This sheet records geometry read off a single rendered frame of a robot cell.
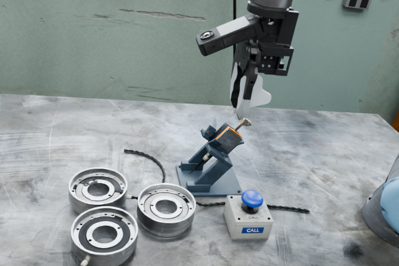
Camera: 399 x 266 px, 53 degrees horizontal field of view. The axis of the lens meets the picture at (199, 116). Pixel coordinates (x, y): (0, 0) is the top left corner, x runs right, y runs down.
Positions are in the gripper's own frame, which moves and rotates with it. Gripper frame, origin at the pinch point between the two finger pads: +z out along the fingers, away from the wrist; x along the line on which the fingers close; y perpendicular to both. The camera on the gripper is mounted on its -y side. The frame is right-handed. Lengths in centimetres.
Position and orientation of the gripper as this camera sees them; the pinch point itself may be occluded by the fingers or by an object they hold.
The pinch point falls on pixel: (235, 107)
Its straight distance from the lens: 77.8
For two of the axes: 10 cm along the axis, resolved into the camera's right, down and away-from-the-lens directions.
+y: 9.7, 0.3, 2.3
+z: -1.4, 8.7, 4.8
